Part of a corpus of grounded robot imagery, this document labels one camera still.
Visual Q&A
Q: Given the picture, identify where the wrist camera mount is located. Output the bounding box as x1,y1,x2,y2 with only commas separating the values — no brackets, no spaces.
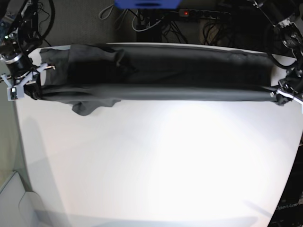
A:
0,61,57,102
270,88,303,105

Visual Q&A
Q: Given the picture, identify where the white cable loop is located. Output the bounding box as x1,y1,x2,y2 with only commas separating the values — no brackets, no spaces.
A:
131,14,164,32

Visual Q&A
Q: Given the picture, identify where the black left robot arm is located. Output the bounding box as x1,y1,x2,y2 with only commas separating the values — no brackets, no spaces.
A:
253,0,303,106

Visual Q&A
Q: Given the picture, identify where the black power strip red light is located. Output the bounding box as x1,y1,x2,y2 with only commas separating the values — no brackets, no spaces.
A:
178,9,232,20

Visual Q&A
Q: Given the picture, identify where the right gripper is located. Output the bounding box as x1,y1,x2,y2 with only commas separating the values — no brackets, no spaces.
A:
0,61,57,102

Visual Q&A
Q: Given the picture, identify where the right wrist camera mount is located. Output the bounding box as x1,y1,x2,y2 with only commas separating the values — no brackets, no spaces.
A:
0,61,57,102

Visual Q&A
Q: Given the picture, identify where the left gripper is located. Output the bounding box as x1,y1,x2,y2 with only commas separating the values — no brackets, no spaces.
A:
270,76,303,106

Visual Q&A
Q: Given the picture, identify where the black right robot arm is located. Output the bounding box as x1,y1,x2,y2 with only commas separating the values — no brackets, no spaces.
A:
0,0,55,101

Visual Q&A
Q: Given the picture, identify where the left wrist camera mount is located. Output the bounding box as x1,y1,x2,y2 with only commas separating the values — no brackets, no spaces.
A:
270,88,303,105

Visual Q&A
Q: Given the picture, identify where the dark grey t-shirt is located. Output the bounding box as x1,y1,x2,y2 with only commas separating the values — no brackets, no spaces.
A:
25,44,287,116

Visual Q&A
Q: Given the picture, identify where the blue box overhead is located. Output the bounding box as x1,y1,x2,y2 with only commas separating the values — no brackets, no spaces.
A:
114,0,181,9

